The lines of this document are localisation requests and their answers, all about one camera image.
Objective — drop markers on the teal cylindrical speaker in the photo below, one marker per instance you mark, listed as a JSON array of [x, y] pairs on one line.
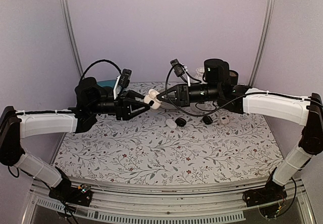
[[107, 83]]

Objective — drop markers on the black glossy earbud case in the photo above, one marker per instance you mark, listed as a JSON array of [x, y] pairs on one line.
[[180, 122]]

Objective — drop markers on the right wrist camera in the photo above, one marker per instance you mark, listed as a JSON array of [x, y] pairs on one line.
[[181, 71]]

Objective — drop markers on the white ribbed vase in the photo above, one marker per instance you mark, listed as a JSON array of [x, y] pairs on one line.
[[199, 72]]

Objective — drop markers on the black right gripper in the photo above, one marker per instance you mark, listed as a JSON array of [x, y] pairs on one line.
[[179, 94]]

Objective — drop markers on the spiral patterned plate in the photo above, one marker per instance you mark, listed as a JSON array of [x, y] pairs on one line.
[[168, 106]]

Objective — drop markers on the floral patterned table mat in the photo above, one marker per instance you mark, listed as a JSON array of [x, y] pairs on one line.
[[145, 150]]

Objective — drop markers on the beige earbud charging case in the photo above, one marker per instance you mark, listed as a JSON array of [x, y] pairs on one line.
[[152, 99]]

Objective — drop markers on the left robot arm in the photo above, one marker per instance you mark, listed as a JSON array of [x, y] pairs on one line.
[[92, 100]]

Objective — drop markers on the left aluminium frame post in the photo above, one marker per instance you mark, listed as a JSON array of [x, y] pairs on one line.
[[71, 36]]

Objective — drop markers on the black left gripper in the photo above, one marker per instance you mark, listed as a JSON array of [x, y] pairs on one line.
[[123, 108]]

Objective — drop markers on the white oval earbud case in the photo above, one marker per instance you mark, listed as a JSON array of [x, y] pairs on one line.
[[171, 124]]

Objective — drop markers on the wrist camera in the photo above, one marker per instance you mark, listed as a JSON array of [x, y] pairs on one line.
[[122, 82], [181, 71]]

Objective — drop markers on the small black earbud case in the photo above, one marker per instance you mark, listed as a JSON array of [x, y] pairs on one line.
[[207, 120]]

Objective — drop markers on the aluminium frame post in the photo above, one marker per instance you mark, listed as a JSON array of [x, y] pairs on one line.
[[269, 9], [71, 36]]

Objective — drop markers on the front aluminium rail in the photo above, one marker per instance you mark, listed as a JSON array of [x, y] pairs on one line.
[[133, 203]]

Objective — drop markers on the small beige earbud case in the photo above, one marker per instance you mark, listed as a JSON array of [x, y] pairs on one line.
[[224, 120]]

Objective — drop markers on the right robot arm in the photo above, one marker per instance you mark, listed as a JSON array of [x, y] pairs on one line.
[[220, 85]]

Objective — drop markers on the black cylindrical cup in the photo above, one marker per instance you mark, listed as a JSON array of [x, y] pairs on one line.
[[233, 77]]

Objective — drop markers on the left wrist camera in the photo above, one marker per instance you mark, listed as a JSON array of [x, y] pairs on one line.
[[122, 82]]

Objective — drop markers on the right aluminium frame post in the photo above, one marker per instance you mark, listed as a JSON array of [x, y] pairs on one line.
[[269, 9]]

